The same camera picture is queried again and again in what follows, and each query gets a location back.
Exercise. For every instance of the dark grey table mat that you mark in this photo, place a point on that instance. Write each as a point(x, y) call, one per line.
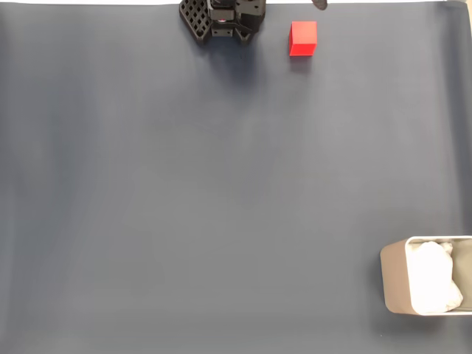
point(147, 203)

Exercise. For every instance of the white crumpled paper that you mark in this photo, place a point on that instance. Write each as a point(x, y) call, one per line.
point(431, 276)

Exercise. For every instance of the beige metal box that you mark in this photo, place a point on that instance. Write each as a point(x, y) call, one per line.
point(394, 280)

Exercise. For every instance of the red cube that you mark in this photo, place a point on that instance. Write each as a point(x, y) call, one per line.
point(303, 37)

